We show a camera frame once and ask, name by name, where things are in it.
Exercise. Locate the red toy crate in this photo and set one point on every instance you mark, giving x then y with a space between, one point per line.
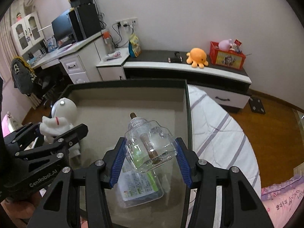
228 58

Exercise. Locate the black computer tower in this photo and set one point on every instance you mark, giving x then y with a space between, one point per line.
84 21

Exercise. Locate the orange octopus plush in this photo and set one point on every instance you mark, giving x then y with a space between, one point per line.
197 58

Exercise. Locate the white glass door cabinet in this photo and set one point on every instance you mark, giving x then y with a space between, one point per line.
27 33

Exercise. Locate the white wall socket strip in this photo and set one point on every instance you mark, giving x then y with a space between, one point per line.
128 22

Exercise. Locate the white bedside cabinet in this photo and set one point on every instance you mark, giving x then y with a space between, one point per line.
111 66

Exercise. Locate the low black white cabinet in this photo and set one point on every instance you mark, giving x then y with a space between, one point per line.
227 87

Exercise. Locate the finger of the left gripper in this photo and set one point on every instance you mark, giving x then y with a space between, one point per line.
61 144
21 138

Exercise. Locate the clear glass liquid bottle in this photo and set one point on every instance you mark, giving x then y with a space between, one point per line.
148 144

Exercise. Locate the black small gadget on cabinet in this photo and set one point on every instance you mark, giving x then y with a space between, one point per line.
177 58

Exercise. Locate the white desk with drawers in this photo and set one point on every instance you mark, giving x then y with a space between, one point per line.
79 60

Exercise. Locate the black computer monitor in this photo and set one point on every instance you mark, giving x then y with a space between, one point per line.
62 28

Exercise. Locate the white striped quilted tablecloth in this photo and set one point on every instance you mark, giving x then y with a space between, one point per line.
219 139

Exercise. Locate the clear plastic labelled box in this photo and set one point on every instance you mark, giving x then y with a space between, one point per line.
134 189

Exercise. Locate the black floor scale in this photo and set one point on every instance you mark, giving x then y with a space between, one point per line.
256 105

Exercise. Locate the beige striped curtain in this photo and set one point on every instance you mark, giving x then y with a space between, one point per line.
7 43

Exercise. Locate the black office chair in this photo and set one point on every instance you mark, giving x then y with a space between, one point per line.
49 85

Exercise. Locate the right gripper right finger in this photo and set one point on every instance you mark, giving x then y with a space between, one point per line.
241 206

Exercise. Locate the person left hand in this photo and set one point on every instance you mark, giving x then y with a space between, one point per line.
18 211

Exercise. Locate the yellow blue snack bag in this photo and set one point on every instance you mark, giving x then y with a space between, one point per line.
134 47

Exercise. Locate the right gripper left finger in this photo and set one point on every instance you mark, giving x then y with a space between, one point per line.
60 205

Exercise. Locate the orange cap water bottle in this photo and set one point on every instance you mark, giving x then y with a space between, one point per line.
108 41

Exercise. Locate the pink storage box tray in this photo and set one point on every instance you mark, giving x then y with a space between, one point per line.
105 108

